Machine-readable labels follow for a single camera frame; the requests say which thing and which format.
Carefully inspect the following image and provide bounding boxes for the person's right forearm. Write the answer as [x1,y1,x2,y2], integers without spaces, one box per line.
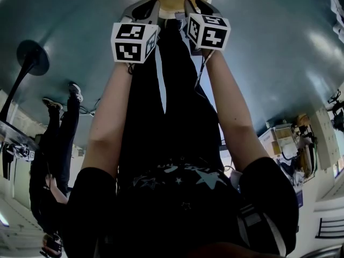
[205,49,273,172]

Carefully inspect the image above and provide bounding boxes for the black pedestal table base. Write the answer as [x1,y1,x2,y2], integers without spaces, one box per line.
[0,39,51,124]

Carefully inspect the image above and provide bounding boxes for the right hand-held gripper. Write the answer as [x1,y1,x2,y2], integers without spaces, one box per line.
[183,0,231,55]

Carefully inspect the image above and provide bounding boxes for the white cabinet with cardboard boxes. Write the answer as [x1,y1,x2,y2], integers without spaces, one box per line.
[259,125,300,163]

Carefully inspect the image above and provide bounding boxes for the person's black star-print shirt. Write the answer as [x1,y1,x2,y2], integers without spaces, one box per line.
[64,156,299,258]

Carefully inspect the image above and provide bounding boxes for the person's black trousers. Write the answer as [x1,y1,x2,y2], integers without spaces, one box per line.
[118,18,225,172]

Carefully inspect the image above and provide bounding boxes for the person's left forearm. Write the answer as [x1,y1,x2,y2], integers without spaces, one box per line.
[81,61,135,177]

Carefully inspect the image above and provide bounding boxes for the person's right grey shoulder strap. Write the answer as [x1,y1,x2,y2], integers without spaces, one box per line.
[235,203,289,256]

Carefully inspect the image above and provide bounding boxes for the idle hand-held gripper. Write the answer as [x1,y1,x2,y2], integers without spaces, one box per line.
[6,142,36,163]

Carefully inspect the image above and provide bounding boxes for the white waste bin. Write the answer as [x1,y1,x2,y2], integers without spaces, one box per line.
[140,0,213,20]

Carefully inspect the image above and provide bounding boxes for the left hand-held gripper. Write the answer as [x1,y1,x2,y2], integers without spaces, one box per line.
[111,0,161,64]

